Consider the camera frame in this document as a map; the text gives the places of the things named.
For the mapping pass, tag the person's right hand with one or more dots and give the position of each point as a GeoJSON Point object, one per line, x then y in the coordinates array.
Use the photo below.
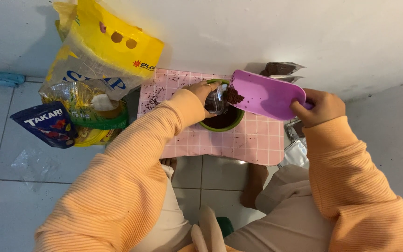
{"type": "Point", "coordinates": [322, 106]}

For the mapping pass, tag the person's left hand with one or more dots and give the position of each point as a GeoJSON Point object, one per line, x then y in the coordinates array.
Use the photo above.
{"type": "Point", "coordinates": [196, 91]}

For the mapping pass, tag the clear plastic cup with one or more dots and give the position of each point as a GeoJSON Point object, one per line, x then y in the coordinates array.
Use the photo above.
{"type": "Point", "coordinates": [217, 101]}

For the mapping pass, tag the purple plastic scoop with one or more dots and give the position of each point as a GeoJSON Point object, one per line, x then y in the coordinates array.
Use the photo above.
{"type": "Point", "coordinates": [268, 94]}

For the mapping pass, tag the clump of brown soil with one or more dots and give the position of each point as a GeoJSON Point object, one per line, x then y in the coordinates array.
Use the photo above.
{"type": "Point", "coordinates": [233, 95]}

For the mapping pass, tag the dark soil in pot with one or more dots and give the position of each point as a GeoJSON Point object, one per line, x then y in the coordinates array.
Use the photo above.
{"type": "Point", "coordinates": [222, 120]}

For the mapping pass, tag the green plant pot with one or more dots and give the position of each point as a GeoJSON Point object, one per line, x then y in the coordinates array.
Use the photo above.
{"type": "Point", "coordinates": [238, 120]}

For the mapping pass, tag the silver plastic bag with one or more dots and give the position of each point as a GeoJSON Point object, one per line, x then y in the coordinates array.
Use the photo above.
{"type": "Point", "coordinates": [296, 154]}

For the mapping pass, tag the brown soil bag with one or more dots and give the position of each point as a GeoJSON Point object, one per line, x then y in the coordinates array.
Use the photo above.
{"type": "Point", "coordinates": [280, 69]}

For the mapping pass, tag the pink tiled low table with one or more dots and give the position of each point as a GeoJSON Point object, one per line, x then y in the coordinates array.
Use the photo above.
{"type": "Point", "coordinates": [250, 143]}

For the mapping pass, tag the person's left foot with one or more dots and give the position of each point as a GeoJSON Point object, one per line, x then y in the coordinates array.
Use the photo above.
{"type": "Point", "coordinates": [170, 164]}

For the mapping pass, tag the person's foot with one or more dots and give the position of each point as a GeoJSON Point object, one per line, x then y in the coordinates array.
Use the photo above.
{"type": "Point", "coordinates": [255, 185]}
{"type": "Point", "coordinates": [170, 164]}

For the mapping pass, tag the person's right foot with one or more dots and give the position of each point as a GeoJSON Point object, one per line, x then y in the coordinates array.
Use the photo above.
{"type": "Point", "coordinates": [255, 185]}

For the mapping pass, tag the yellow rice sack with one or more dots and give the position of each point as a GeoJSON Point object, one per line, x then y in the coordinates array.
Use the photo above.
{"type": "Point", "coordinates": [96, 63]}

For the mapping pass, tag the person's right leg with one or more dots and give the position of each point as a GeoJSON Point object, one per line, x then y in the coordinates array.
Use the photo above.
{"type": "Point", "coordinates": [289, 213]}

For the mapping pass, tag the person's leg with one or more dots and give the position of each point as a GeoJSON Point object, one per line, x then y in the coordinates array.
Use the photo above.
{"type": "Point", "coordinates": [289, 213]}
{"type": "Point", "coordinates": [170, 217]}

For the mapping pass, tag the person's left leg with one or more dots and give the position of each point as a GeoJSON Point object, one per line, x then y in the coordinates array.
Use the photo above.
{"type": "Point", "coordinates": [170, 217]}

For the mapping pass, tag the dark green object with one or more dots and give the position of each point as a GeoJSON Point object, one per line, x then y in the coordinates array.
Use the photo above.
{"type": "Point", "coordinates": [226, 225]}

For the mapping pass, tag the blue fish food packet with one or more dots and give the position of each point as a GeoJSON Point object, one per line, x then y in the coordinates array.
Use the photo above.
{"type": "Point", "coordinates": [47, 124]}

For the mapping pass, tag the clear plastic wrapper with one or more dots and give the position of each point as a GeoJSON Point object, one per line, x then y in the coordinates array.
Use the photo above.
{"type": "Point", "coordinates": [33, 168]}

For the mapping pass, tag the light blue cloth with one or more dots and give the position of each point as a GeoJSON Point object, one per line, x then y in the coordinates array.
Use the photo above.
{"type": "Point", "coordinates": [5, 78]}

